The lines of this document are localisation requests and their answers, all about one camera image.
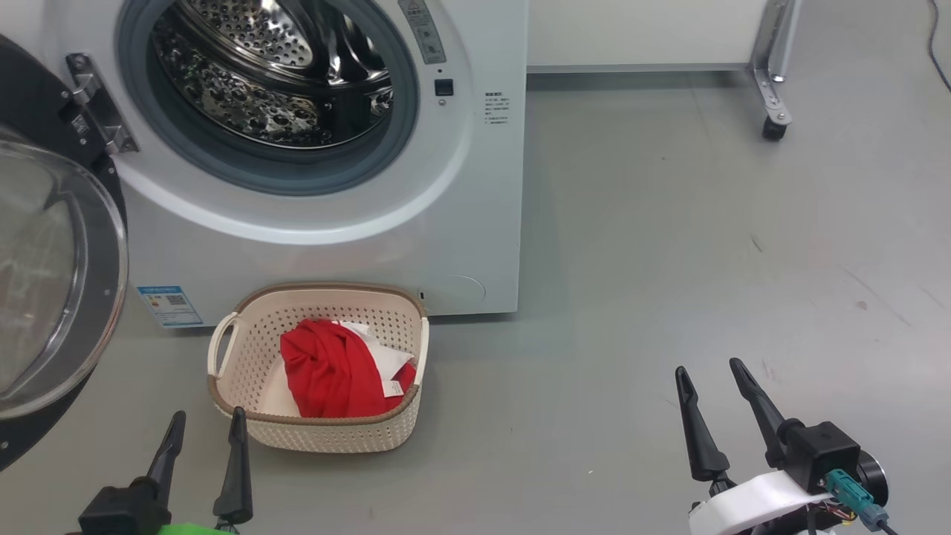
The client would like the white cabinet panel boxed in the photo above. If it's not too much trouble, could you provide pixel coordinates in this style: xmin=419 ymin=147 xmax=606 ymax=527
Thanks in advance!
xmin=528 ymin=0 xmax=770 ymax=73

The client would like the blue energy label sticker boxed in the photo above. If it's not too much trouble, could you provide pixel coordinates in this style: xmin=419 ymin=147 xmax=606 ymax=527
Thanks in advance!
xmin=136 ymin=285 xmax=204 ymax=328

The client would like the silver metal cabinet leg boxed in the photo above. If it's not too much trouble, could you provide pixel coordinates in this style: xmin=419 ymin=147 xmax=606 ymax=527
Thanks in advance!
xmin=748 ymin=0 xmax=803 ymax=123

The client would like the right camera cable teal plug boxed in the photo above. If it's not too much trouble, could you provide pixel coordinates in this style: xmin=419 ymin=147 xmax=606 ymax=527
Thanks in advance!
xmin=825 ymin=468 xmax=903 ymax=535

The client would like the black round glass washer door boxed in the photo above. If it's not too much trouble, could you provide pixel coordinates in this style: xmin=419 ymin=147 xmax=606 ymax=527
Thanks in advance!
xmin=0 ymin=33 xmax=129 ymax=473

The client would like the red garment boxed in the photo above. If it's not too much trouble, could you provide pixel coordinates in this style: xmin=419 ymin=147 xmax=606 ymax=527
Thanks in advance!
xmin=280 ymin=318 xmax=417 ymax=418

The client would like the cream perforated laundry basket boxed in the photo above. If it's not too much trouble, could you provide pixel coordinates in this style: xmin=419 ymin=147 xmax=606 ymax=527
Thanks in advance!
xmin=207 ymin=282 xmax=430 ymax=454

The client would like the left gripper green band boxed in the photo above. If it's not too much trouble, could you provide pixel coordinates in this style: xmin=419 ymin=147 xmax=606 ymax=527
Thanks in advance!
xmin=145 ymin=406 xmax=254 ymax=535

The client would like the thin black floor cable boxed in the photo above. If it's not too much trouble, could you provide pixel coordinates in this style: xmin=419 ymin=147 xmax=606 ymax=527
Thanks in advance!
xmin=927 ymin=0 xmax=951 ymax=94

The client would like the right gripper black motor cylinder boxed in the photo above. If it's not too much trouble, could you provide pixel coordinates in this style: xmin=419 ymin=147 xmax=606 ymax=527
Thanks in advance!
xmin=854 ymin=450 xmax=889 ymax=506

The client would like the white front-load washing machine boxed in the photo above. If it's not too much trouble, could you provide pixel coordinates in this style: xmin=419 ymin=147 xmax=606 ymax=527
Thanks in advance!
xmin=0 ymin=0 xmax=530 ymax=328

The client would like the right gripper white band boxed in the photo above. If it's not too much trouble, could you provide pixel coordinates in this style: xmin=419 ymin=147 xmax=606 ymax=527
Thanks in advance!
xmin=675 ymin=357 xmax=833 ymax=535

